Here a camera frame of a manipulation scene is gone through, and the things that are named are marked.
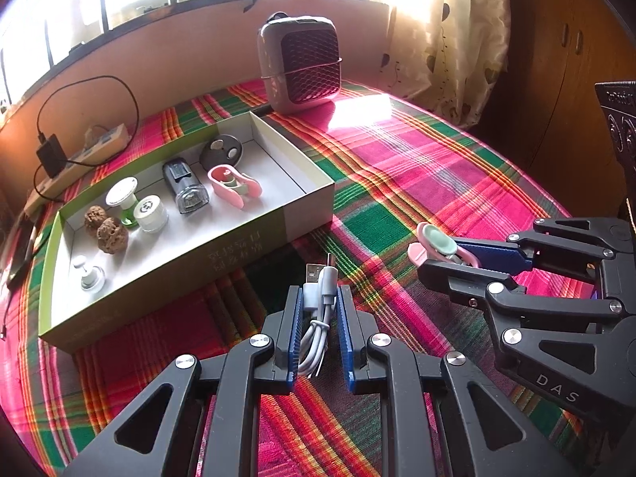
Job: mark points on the white round jar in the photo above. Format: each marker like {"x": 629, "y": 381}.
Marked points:
{"x": 151, "y": 214}

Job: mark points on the brown walnut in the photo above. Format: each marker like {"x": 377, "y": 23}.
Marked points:
{"x": 112, "y": 236}
{"x": 93, "y": 219}

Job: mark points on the white plug on strip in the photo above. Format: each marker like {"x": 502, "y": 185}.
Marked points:
{"x": 93, "y": 134}

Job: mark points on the green cardboard box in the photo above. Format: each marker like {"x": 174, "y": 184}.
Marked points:
{"x": 191, "y": 250}

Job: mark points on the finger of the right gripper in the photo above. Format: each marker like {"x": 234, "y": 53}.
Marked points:
{"x": 573, "y": 248}
{"x": 498, "y": 291}

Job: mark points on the black clear bike light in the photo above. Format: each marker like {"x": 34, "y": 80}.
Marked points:
{"x": 189, "y": 193}

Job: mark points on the cream dotted curtain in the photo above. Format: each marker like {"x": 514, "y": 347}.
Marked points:
{"x": 446, "y": 55}

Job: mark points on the pink clip holder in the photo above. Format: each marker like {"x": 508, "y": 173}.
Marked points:
{"x": 433, "y": 244}

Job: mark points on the wooden cabinet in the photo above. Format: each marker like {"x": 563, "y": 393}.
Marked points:
{"x": 544, "y": 115}

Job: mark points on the plaid bed cloth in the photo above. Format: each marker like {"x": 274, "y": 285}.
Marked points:
{"x": 393, "y": 165}

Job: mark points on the black charger adapter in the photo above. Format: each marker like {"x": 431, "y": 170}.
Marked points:
{"x": 52, "y": 158}

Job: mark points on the beige power strip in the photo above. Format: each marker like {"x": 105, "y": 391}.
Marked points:
{"x": 107, "y": 145}

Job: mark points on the black smartphone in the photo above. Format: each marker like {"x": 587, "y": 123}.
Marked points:
{"x": 22, "y": 254}

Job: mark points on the black round disc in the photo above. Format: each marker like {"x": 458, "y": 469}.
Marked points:
{"x": 221, "y": 150}

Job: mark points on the small white knob bottle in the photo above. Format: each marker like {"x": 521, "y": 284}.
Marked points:
{"x": 91, "y": 276}

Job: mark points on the grey portable heater fan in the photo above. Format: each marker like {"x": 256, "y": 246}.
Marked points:
{"x": 300, "y": 61}

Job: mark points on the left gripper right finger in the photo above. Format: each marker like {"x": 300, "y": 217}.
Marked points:
{"x": 376, "y": 363}

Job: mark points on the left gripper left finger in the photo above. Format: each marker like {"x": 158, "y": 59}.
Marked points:
{"x": 264, "y": 364}

